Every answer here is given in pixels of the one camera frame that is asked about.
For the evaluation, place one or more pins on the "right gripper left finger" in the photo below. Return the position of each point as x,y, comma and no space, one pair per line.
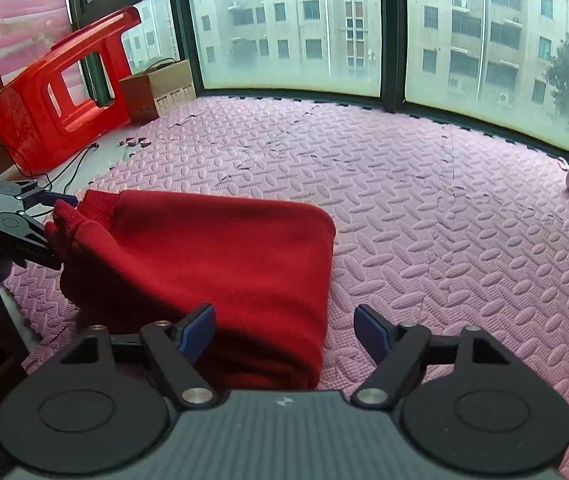
79,414

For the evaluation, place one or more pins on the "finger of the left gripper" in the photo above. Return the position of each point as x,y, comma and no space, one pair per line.
31,193
23,239

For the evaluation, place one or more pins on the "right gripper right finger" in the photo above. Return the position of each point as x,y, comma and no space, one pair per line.
465,401

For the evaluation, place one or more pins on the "red knit garment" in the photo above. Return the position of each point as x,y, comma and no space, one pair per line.
137,257

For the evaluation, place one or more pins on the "red plastic stool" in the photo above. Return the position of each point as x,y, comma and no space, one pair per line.
40,124

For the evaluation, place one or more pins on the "pink foam floor mat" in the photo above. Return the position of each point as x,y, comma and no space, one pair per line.
434,223

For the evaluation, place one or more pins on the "brown cardboard box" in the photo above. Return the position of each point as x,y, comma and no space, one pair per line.
157,91

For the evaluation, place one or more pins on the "pink patterned curtain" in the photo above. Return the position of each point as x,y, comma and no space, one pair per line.
28,29

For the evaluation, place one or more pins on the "dark green window frame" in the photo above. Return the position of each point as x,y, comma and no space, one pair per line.
498,64

